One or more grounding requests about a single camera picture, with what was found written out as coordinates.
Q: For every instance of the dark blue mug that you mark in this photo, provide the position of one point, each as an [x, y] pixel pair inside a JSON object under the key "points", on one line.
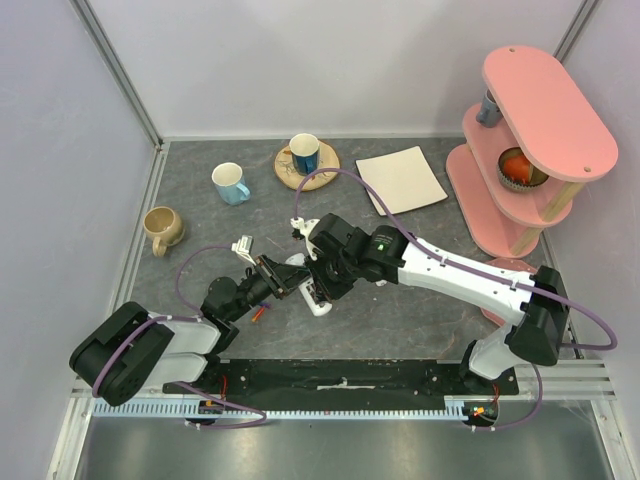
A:
{"points": [[304, 148]]}

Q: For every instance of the pink three-tier shelf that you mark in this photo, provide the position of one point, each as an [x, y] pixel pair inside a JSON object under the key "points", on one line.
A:
{"points": [[548, 117]]}

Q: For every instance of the beige ceramic mug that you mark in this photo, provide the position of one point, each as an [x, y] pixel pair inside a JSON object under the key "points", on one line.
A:
{"points": [[164, 227]]}

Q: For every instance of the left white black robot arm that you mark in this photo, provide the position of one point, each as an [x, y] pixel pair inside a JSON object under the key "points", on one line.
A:
{"points": [[135, 348]]}

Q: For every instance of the white slotted cable duct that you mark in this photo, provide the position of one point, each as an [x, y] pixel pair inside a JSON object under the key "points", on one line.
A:
{"points": [[191, 408]]}

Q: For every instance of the bowl with fruit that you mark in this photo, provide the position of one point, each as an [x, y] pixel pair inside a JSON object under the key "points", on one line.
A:
{"points": [[516, 172]]}

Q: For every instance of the pink dotted plate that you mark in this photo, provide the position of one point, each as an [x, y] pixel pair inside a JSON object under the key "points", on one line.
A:
{"points": [[508, 264]]}

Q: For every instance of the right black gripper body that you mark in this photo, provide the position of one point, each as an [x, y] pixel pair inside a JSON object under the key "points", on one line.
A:
{"points": [[324, 279]]}

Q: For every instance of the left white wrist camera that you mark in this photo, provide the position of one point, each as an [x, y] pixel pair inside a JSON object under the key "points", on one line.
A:
{"points": [[242, 248]]}

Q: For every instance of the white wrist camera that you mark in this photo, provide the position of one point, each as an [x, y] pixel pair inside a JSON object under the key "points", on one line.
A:
{"points": [[242, 248], [302, 230]]}

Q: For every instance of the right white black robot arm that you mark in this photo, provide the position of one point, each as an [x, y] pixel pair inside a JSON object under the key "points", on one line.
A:
{"points": [[534, 322]]}

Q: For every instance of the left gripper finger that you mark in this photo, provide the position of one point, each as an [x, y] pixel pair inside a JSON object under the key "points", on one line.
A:
{"points": [[289, 284], [276, 269]]}

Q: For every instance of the white remote control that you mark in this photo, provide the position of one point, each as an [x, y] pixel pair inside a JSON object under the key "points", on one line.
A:
{"points": [[308, 291]]}

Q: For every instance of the grey cup on shelf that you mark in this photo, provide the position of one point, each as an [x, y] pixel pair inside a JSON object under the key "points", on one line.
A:
{"points": [[489, 113]]}

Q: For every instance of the orange red battery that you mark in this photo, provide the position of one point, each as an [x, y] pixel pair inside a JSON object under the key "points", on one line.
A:
{"points": [[258, 314]]}

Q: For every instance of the light blue mug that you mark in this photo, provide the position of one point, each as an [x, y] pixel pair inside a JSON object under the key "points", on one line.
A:
{"points": [[229, 181]]}

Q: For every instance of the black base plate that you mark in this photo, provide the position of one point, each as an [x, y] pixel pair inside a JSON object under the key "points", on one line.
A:
{"points": [[346, 385]]}

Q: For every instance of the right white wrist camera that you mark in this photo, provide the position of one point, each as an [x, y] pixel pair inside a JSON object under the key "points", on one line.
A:
{"points": [[302, 230]]}

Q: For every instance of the cream square plate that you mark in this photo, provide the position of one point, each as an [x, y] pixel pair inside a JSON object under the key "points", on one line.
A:
{"points": [[404, 180]]}

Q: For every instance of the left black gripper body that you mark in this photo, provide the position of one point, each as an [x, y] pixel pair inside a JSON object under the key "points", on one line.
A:
{"points": [[270, 274]]}

